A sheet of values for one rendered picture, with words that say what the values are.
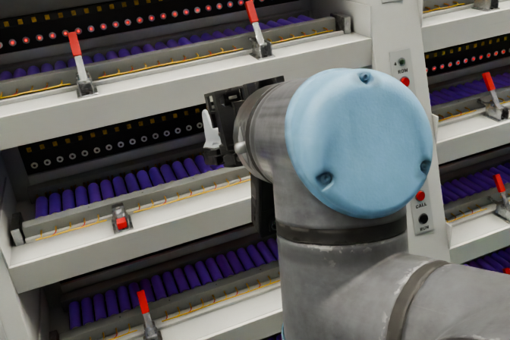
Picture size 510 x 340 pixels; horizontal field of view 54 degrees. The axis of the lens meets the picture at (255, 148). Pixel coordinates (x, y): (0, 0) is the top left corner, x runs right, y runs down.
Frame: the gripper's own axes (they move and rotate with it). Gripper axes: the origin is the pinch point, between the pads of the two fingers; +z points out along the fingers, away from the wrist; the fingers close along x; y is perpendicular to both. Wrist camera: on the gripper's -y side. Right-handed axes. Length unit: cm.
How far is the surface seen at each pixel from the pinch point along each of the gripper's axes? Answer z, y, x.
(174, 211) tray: 13.2, -9.0, 7.6
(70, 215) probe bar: 15.5, -5.8, 22.2
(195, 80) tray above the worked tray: 9.6, 9.5, 0.4
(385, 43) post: 9.4, 8.8, -31.6
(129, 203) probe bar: 15.7, -6.4, 13.7
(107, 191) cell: 20.1, -4.3, 16.4
